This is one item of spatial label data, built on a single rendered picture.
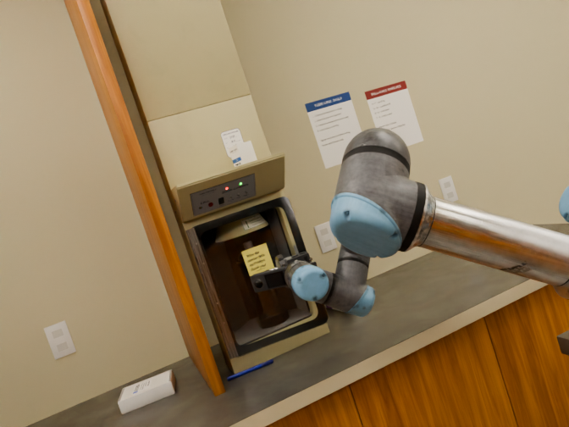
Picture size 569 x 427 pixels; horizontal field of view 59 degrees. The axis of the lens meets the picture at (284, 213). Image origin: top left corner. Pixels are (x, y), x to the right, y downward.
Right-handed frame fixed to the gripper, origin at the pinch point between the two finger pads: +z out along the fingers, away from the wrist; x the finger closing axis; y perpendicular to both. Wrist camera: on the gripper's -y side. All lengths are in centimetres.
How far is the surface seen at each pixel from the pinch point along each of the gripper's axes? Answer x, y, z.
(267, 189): 22.3, 4.8, 5.9
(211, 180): 29.6, -10.1, -4.1
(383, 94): 45, 73, 65
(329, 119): 41, 46, 61
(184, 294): 3.0, -26.7, -4.9
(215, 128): 44.1, -3.6, 8.3
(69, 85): 78, -44, 45
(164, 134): 46, -18, 6
